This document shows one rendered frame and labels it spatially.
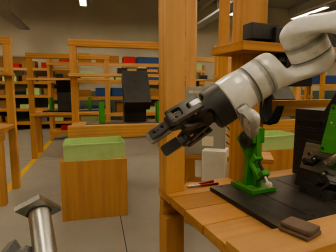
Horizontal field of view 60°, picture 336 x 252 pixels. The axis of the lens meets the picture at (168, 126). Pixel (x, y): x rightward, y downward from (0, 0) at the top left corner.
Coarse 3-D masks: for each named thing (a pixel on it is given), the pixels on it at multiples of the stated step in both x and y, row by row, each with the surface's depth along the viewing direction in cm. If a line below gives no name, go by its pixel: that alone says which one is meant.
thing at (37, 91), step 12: (0, 96) 922; (24, 96) 938; (36, 96) 947; (0, 108) 932; (24, 108) 947; (36, 108) 956; (48, 108) 964; (0, 120) 941; (24, 120) 983; (48, 120) 983; (60, 120) 981
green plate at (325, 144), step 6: (330, 108) 125; (330, 114) 124; (330, 120) 124; (330, 126) 123; (324, 132) 125; (330, 132) 123; (324, 138) 125; (330, 138) 122; (324, 144) 124; (330, 144) 121; (324, 150) 123; (330, 150) 121
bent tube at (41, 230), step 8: (32, 200) 40; (40, 200) 41; (48, 200) 42; (16, 208) 40; (24, 208) 40; (32, 208) 41; (40, 208) 41; (48, 208) 42; (56, 208) 44; (32, 216) 40; (40, 216) 40; (48, 216) 41; (32, 224) 40; (40, 224) 40; (48, 224) 40; (32, 232) 39; (40, 232) 39; (48, 232) 39; (32, 240) 39; (40, 240) 38; (48, 240) 38; (32, 248) 38; (40, 248) 37; (48, 248) 38; (56, 248) 39
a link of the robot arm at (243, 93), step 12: (240, 72) 49; (216, 84) 50; (228, 84) 48; (240, 84) 48; (252, 84) 48; (228, 96) 48; (240, 96) 48; (252, 96) 48; (240, 108) 48; (240, 120) 50; (252, 120) 45; (252, 132) 48
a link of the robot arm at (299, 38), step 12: (324, 12) 47; (288, 24) 49; (300, 24) 47; (312, 24) 46; (324, 24) 45; (288, 36) 49; (300, 36) 47; (312, 36) 47; (324, 36) 48; (288, 48) 50; (300, 48) 48; (312, 48) 48; (324, 48) 48; (300, 60) 49
